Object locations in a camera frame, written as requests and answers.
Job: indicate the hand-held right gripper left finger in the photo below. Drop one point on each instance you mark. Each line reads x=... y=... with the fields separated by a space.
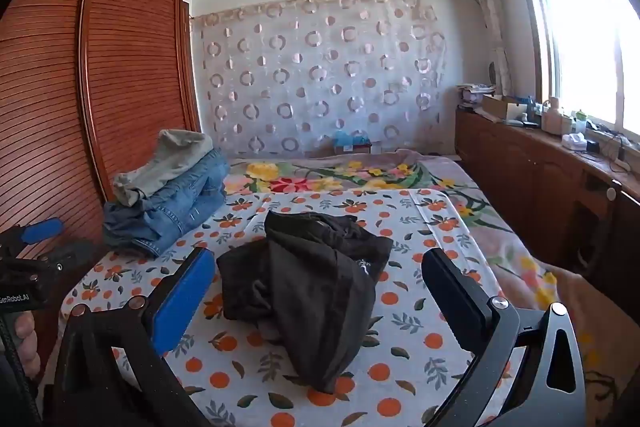
x=185 y=302

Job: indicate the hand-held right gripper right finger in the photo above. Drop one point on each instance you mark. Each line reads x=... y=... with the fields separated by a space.
x=450 y=297

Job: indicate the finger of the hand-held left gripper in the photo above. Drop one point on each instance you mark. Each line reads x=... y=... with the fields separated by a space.
x=75 y=253
x=42 y=229

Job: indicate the black pants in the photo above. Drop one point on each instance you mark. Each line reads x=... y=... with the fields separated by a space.
x=310 y=297

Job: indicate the grey-green pants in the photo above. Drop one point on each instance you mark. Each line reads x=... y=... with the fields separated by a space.
x=170 y=157

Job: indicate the person's left hand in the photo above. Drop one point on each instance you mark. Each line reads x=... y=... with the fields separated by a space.
x=27 y=342

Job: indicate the orange-print bed sheet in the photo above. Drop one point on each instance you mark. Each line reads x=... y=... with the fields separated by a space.
x=425 y=227

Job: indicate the blue jeans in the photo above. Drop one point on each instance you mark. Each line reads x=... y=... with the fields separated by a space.
x=175 y=202

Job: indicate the wooden slatted wardrobe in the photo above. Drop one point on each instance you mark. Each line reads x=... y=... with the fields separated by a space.
x=50 y=107

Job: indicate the wooden cabinet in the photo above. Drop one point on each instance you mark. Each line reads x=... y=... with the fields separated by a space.
x=525 y=177

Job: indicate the floral blanket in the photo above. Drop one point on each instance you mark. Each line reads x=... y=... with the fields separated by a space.
x=350 y=172

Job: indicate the blue package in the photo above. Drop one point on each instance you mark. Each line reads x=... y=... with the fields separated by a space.
x=350 y=141

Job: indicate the cardboard box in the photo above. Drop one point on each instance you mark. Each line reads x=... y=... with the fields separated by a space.
x=500 y=107

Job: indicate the white tissue box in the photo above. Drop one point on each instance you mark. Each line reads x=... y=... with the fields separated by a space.
x=573 y=142

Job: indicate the beige bottle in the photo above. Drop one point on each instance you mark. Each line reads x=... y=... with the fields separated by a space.
x=551 y=117

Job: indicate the circle-pattern sheer curtain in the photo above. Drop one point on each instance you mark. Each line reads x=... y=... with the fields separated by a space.
x=320 y=82

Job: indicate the window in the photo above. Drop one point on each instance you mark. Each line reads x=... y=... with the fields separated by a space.
x=575 y=32

